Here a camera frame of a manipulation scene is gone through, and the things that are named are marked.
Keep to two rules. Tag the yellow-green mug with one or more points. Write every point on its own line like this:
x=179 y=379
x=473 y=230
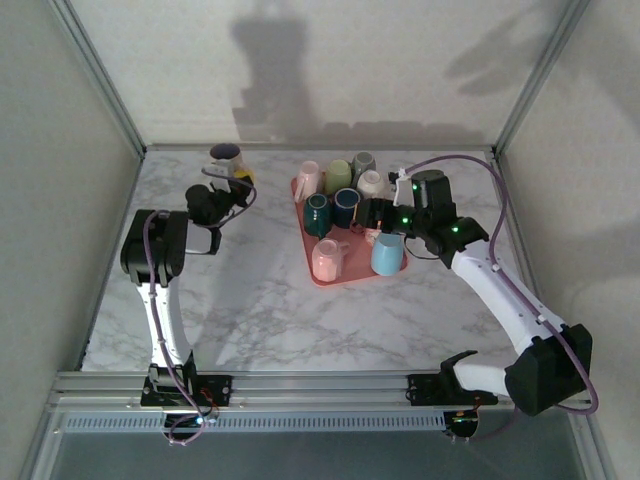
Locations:
x=337 y=175

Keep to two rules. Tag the arm base controller board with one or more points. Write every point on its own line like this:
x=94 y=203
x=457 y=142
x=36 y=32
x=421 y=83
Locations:
x=462 y=422
x=197 y=422

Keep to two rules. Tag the grey mug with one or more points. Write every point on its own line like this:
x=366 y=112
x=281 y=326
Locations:
x=364 y=161

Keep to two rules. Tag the tall pale pink mug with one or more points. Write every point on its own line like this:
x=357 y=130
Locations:
x=307 y=177

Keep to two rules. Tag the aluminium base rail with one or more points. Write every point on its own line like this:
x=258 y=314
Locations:
x=320 y=387

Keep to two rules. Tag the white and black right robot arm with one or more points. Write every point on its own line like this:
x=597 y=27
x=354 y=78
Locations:
x=500 y=295

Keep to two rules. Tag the aluminium frame post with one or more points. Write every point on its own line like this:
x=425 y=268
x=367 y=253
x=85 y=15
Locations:
x=540 y=75
x=100 y=75

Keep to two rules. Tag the pink faceted mug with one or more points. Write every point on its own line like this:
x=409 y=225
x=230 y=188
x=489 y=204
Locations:
x=327 y=260

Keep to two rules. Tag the cream white mug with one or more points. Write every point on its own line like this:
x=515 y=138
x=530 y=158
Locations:
x=371 y=184

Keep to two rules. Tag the pink plastic tray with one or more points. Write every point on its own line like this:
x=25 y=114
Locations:
x=359 y=265

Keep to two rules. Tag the dark blue mug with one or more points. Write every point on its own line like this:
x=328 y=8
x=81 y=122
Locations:
x=345 y=207

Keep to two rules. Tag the teal mug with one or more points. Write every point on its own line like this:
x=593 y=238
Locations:
x=317 y=215

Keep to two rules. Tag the aluminium frame crossbar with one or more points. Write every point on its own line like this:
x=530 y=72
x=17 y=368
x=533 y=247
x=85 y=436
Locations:
x=320 y=147

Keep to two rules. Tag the pink mug purple interior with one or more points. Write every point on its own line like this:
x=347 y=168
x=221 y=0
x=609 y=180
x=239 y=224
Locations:
x=225 y=151

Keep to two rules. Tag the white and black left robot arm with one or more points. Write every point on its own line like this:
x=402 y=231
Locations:
x=160 y=310

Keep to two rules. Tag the light blue mug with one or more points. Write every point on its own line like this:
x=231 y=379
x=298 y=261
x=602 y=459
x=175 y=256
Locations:
x=387 y=257

